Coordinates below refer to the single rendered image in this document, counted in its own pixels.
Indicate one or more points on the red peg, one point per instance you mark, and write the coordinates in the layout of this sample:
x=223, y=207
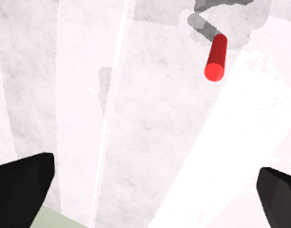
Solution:
x=214, y=68

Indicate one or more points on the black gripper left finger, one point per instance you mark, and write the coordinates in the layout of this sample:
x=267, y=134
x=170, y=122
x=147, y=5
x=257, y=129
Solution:
x=23, y=187

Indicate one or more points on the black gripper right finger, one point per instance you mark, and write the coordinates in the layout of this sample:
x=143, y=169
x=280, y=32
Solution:
x=274, y=190

